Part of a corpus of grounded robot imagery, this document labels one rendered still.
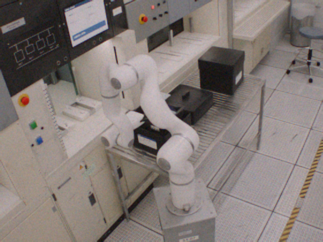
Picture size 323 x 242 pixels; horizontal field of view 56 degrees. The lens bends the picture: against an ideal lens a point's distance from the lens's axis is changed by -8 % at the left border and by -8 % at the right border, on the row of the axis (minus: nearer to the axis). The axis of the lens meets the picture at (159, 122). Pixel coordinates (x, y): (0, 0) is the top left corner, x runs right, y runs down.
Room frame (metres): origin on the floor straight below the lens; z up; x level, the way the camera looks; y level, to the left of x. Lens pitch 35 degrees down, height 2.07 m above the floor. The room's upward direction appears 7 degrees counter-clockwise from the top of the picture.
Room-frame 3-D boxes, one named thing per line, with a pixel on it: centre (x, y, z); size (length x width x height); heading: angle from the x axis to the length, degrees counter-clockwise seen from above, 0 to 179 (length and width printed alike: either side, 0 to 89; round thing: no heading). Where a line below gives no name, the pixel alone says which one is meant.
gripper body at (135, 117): (1.47, 0.15, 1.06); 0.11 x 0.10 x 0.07; 139
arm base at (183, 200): (1.12, -0.07, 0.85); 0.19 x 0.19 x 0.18
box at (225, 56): (2.27, -0.54, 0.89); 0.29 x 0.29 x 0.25; 55
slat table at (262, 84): (1.96, -0.27, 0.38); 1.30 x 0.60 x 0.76; 141
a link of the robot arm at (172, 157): (1.09, -0.05, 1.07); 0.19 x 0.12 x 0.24; 141
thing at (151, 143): (1.65, 0.00, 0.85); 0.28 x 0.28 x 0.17; 49
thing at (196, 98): (1.97, -0.20, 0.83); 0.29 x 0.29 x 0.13; 50
